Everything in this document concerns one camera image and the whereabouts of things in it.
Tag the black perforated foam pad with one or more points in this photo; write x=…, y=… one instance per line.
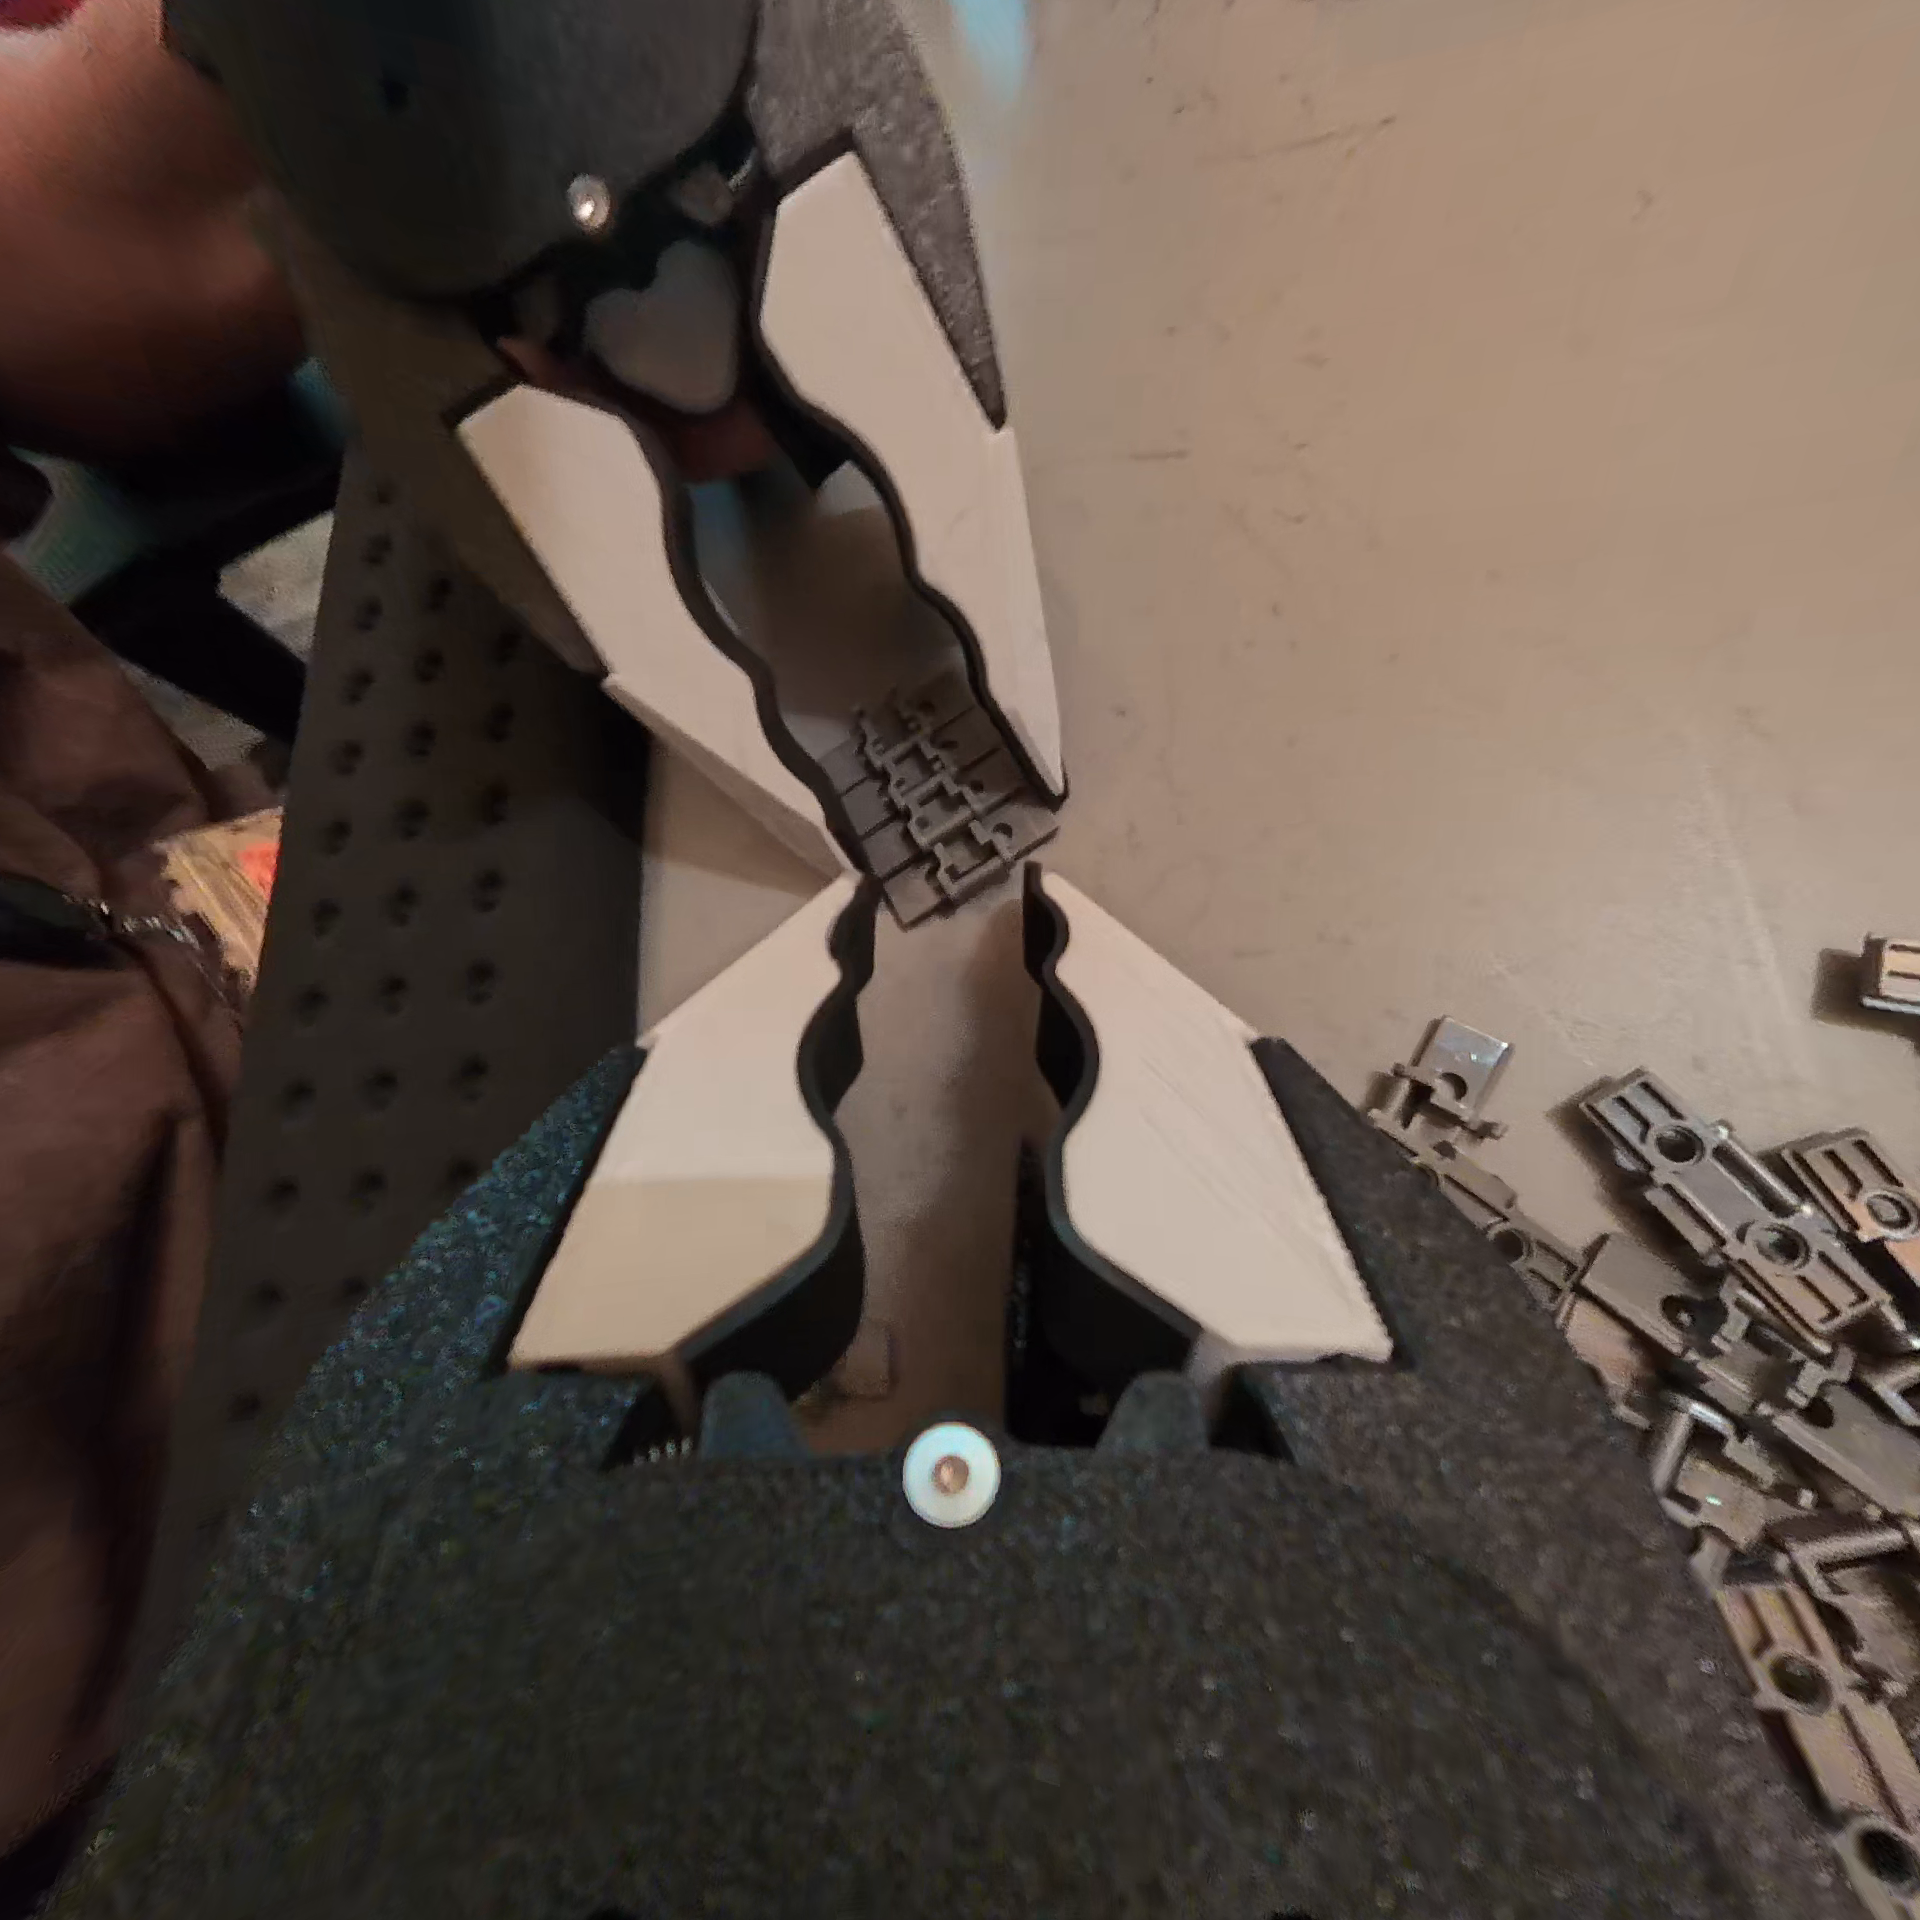
x=392, y=976

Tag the grey desk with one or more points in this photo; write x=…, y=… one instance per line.
x=1426, y=526

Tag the dark office chair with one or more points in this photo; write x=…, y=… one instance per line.
x=197, y=629

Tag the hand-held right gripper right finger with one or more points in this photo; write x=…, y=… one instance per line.
x=1214, y=1200

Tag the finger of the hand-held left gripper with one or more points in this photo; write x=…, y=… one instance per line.
x=930, y=405
x=617, y=556

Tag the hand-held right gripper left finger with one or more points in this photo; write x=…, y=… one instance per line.
x=691, y=1200

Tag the pile of grey track pieces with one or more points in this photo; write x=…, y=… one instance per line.
x=1771, y=1244

